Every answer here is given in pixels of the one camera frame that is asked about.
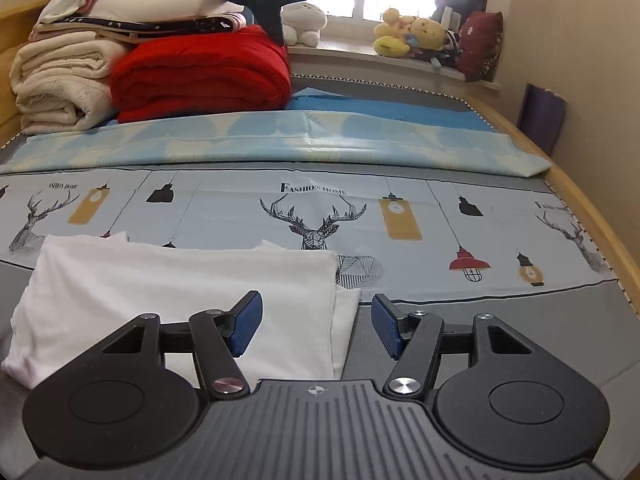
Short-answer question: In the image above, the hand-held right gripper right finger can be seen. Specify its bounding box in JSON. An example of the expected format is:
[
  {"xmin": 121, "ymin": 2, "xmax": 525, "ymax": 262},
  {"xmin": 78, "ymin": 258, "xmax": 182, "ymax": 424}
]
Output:
[{"xmin": 371, "ymin": 294, "xmax": 536, "ymax": 401}]

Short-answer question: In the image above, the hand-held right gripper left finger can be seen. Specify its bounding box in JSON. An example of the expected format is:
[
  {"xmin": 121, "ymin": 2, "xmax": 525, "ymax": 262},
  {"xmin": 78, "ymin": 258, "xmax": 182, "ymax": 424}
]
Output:
[{"xmin": 100, "ymin": 290, "xmax": 264, "ymax": 401}]

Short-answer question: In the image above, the white long-sleeved shirt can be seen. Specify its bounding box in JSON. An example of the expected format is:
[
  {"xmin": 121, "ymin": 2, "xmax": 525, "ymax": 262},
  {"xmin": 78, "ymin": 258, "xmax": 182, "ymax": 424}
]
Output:
[{"xmin": 0, "ymin": 231, "xmax": 362, "ymax": 391}]

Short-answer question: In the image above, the light blue patterned blanket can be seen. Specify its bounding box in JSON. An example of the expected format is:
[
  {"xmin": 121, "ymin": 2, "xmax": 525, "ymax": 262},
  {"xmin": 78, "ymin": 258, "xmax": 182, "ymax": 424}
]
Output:
[{"xmin": 0, "ymin": 110, "xmax": 553, "ymax": 178}]

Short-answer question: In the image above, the blue bed sheet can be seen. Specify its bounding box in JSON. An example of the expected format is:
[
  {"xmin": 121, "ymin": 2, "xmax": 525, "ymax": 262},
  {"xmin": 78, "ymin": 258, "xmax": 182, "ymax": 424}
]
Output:
[{"xmin": 285, "ymin": 87, "xmax": 498, "ymax": 133}]

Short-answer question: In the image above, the red folded blanket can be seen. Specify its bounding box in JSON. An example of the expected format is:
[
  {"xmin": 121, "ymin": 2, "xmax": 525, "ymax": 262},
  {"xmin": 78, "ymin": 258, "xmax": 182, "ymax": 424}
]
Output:
[{"xmin": 110, "ymin": 24, "xmax": 293, "ymax": 123}]

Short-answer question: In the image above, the purple bag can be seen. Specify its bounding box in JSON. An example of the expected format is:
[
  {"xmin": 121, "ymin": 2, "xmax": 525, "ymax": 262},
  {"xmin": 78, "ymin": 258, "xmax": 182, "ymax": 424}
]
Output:
[{"xmin": 516, "ymin": 83, "xmax": 568, "ymax": 157}]

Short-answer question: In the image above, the white windowsill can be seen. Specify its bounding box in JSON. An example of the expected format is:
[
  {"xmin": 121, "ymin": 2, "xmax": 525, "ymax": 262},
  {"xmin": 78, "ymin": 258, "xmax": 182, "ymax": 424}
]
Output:
[{"xmin": 287, "ymin": 42, "xmax": 501, "ymax": 92}]

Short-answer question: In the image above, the striped plush toy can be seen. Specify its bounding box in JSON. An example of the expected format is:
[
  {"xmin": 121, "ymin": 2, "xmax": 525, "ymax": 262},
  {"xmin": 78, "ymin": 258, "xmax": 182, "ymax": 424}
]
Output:
[{"xmin": 425, "ymin": 30, "xmax": 465, "ymax": 70}]

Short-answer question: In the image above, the yellow plush toy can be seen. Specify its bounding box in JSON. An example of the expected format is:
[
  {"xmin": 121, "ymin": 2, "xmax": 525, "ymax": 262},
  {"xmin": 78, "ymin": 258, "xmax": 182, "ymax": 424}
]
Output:
[{"xmin": 374, "ymin": 7, "xmax": 417, "ymax": 58}]

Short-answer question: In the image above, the tan bear plush toy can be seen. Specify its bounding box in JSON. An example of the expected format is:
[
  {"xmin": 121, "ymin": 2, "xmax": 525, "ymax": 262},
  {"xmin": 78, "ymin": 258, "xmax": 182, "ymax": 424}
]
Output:
[{"xmin": 407, "ymin": 17, "xmax": 449, "ymax": 53}]

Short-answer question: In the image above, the dark red cushion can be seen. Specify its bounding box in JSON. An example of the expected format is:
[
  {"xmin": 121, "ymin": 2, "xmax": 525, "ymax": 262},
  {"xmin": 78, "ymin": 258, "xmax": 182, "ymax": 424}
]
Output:
[{"xmin": 455, "ymin": 10, "xmax": 505, "ymax": 83}]

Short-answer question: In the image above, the cream folded blanket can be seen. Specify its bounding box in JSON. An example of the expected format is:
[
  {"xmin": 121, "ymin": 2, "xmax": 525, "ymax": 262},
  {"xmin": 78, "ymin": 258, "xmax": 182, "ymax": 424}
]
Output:
[{"xmin": 10, "ymin": 30, "xmax": 131, "ymax": 136}]

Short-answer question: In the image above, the white plush toy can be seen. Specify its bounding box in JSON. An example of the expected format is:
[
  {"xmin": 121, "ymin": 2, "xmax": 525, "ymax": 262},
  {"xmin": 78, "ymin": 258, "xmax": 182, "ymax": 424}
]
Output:
[{"xmin": 280, "ymin": 1, "xmax": 328, "ymax": 47}]

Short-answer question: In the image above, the navy printed folded blanket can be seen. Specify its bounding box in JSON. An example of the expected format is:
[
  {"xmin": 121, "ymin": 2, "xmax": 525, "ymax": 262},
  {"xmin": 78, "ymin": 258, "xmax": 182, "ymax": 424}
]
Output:
[{"xmin": 36, "ymin": 12, "xmax": 248, "ymax": 45}]

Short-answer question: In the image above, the white folded cloth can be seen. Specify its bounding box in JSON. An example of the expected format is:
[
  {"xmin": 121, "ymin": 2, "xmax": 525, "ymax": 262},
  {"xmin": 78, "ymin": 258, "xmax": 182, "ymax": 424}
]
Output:
[{"xmin": 92, "ymin": 0, "xmax": 246, "ymax": 25}]

